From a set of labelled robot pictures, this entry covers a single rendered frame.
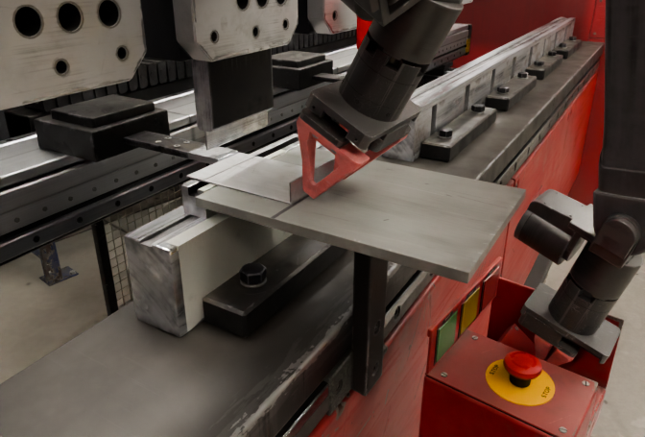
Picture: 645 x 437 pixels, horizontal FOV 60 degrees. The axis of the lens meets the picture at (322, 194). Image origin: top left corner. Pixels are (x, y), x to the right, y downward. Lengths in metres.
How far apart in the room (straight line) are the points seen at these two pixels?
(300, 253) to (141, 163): 0.30
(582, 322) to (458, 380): 0.15
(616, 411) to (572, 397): 1.24
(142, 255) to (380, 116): 0.25
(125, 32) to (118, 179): 0.40
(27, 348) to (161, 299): 1.63
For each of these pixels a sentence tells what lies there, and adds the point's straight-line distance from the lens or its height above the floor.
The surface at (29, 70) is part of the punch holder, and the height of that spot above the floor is 1.15.
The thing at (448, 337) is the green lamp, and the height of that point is 0.81.
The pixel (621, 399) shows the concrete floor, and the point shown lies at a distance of 1.97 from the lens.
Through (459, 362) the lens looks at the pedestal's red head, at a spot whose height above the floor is 0.78.
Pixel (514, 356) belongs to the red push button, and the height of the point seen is 0.81.
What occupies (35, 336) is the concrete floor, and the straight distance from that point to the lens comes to 2.21.
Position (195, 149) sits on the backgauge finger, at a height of 1.00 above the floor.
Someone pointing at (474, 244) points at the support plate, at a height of 1.00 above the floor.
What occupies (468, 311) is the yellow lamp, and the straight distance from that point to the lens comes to 0.71.
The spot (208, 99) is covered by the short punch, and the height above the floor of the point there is 1.08.
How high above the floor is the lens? 1.21
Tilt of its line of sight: 23 degrees down
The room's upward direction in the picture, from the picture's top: straight up
